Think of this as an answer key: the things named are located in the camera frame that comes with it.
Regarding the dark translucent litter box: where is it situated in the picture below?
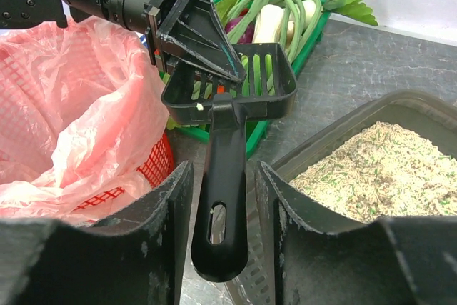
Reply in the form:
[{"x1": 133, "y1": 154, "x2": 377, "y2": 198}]
[{"x1": 226, "y1": 91, "x2": 456, "y2": 304}]

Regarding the purple onion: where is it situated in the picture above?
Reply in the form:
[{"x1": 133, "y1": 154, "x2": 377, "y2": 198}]
[{"x1": 224, "y1": 16, "x2": 255, "y2": 44}]

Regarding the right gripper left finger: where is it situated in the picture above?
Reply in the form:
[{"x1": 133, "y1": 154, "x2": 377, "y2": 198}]
[{"x1": 1, "y1": 161, "x2": 194, "y2": 304}]

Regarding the green lettuce leaf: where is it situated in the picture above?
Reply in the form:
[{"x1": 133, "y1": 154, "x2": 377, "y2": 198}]
[{"x1": 215, "y1": 0, "x2": 239, "y2": 26}]

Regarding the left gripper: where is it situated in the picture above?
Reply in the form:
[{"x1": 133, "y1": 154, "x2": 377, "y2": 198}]
[{"x1": 63, "y1": 0, "x2": 246, "y2": 83}]

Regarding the black litter scoop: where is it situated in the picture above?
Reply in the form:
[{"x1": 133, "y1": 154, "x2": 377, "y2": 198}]
[{"x1": 162, "y1": 43, "x2": 296, "y2": 282}]

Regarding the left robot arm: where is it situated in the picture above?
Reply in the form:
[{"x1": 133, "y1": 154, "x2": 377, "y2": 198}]
[{"x1": 1, "y1": 0, "x2": 246, "y2": 83}]

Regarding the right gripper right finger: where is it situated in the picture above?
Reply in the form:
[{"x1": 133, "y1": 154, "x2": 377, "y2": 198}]
[{"x1": 255, "y1": 162, "x2": 456, "y2": 304}]

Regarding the pink plastic bag liner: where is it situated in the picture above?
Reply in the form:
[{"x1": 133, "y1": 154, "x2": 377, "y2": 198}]
[{"x1": 0, "y1": 17, "x2": 171, "y2": 227}]

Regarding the white bok choy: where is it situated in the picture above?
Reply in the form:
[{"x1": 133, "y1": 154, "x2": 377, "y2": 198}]
[{"x1": 252, "y1": 0, "x2": 316, "y2": 44}]

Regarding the green long beans bundle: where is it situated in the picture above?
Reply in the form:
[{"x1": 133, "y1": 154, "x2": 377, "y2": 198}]
[{"x1": 227, "y1": 0, "x2": 323, "y2": 63}]

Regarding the beige cat litter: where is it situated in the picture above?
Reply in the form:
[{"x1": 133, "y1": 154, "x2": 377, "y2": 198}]
[{"x1": 290, "y1": 122, "x2": 456, "y2": 223}]

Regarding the green vegetable tray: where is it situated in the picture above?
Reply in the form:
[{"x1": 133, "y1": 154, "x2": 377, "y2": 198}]
[{"x1": 171, "y1": 0, "x2": 331, "y2": 154}]

